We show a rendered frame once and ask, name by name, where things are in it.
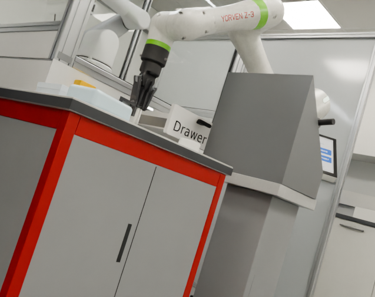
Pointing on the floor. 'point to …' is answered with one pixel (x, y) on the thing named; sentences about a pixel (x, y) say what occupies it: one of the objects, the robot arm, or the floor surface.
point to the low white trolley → (92, 201)
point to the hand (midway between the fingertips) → (134, 117)
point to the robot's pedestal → (249, 238)
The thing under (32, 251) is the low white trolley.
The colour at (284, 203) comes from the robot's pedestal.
